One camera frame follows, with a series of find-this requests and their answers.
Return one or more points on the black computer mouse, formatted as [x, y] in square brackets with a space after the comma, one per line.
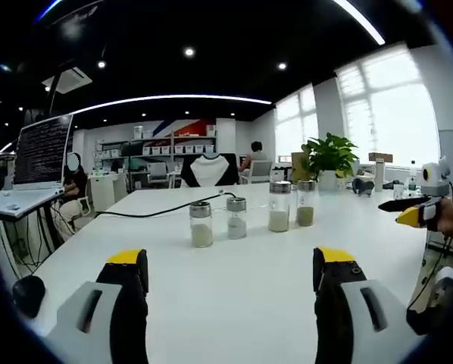
[28, 295]

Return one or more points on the tall glass seasoning bottle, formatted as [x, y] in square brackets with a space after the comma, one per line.
[306, 216]
[278, 220]

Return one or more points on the storage shelf with white bins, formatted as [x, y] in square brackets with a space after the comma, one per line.
[162, 146]

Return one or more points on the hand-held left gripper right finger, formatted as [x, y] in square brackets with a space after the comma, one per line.
[347, 322]

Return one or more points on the black and white device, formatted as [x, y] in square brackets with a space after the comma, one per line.
[435, 303]

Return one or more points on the black and white office chair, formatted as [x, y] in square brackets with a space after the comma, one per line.
[209, 170]

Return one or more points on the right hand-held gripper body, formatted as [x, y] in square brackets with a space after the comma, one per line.
[435, 178]

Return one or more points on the green potted plant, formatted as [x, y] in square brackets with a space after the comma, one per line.
[330, 153]

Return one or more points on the white side desk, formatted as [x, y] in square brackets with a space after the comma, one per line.
[18, 203]

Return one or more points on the computer monitor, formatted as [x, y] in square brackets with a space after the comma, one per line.
[41, 151]

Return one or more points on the brown cardboard box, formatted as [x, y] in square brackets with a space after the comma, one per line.
[299, 167]

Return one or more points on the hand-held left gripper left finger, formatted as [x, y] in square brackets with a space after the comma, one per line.
[97, 322]

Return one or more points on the clear water bottle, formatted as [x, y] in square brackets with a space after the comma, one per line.
[413, 180]

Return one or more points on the white mesh office chair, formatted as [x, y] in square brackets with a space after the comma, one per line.
[261, 171]

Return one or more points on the short glass seasoning bottle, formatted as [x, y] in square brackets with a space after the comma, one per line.
[236, 227]
[202, 233]

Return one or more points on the ceiling air conditioner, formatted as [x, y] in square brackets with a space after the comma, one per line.
[68, 80]

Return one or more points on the dark headphones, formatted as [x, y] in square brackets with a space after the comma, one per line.
[363, 186]

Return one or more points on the white thermos flask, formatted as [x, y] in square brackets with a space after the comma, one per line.
[378, 176]

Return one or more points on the flat cardboard box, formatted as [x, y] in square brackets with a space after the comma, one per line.
[380, 157]

